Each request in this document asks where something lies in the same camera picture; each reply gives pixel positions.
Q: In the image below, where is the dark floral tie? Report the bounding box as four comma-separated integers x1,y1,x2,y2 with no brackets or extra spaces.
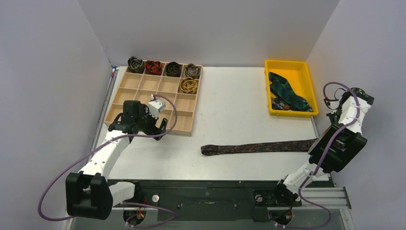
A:
271,98,313,112

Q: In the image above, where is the green striped tie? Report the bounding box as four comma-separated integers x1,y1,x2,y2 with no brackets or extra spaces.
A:
268,72,306,109

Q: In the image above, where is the yellow plastic bin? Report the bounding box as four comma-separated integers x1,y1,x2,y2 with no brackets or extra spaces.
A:
264,59,319,118

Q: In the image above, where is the red black rolled tie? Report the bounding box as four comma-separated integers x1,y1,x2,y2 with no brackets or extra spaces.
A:
144,60,162,75

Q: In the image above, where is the wooden compartment tray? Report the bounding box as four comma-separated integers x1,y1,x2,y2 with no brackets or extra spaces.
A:
104,62,202,136

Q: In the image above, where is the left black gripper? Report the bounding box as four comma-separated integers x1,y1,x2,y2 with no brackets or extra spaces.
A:
135,104,167,140

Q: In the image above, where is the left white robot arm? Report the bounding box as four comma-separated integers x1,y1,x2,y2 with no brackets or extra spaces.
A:
65,98,168,220

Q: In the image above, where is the aluminium frame rail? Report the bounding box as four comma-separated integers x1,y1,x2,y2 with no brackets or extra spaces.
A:
71,187,351,230

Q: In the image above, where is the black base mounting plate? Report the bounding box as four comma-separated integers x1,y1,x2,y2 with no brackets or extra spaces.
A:
122,180,305,226

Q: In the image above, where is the grey brown rolled tie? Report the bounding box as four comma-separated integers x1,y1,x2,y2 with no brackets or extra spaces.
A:
185,63,201,80

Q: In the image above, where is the dark grey rolled tie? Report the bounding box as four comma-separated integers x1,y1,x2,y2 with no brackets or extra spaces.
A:
127,56,145,74

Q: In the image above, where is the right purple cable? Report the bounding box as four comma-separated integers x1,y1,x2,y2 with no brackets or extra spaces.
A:
270,81,361,229

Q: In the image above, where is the black gold rolled tie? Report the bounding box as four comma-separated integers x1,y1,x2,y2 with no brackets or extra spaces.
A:
165,61,182,77

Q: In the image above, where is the dark orange paisley tie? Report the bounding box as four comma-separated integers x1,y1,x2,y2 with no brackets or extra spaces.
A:
201,138,317,156

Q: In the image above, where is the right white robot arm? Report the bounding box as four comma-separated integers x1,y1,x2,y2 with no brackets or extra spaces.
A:
270,88,374,206

